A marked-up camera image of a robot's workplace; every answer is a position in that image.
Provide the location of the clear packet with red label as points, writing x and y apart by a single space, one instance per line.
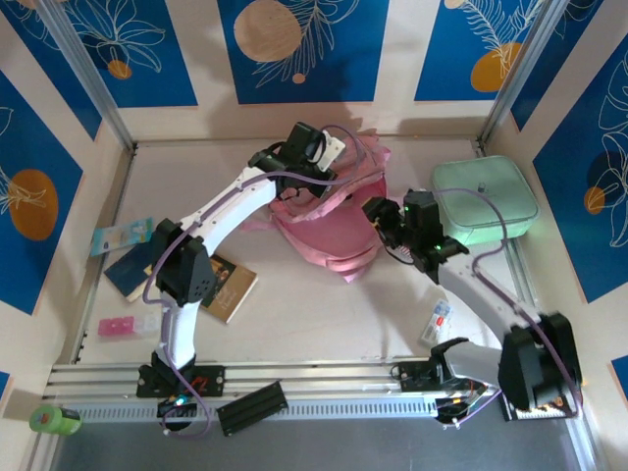
435 321

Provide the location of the aluminium frame post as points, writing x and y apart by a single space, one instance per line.
90 73
520 73

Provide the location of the pink plastic eraser box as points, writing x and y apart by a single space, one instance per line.
117 328

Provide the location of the electronics board with orange LED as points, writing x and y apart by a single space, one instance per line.
461 404

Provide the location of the brown portrait cover book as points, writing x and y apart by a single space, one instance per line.
235 289

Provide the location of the green tape roll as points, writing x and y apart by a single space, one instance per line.
54 420

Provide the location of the plain dark blue book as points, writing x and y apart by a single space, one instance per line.
130 270

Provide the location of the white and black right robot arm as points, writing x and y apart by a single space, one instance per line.
481 294

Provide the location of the electronics board with green LED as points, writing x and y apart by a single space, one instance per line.
174 402

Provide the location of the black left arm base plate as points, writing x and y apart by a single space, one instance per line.
211 380

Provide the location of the mint green zip pouch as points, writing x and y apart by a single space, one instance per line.
490 196

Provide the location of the black ridged block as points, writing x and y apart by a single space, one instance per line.
252 408

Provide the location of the flag print pencil case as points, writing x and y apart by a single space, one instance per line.
401 254

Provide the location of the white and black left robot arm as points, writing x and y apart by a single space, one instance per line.
230 206

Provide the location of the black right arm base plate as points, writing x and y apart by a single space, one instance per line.
409 375

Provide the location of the clear plastic eraser box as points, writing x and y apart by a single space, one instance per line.
147 326

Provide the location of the light blue tissue pack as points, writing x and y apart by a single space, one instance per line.
120 235

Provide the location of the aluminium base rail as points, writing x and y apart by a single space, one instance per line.
319 375

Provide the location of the aluminium side rail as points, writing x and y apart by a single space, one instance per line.
520 265
122 186

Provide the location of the pink student backpack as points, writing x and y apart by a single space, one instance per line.
333 235

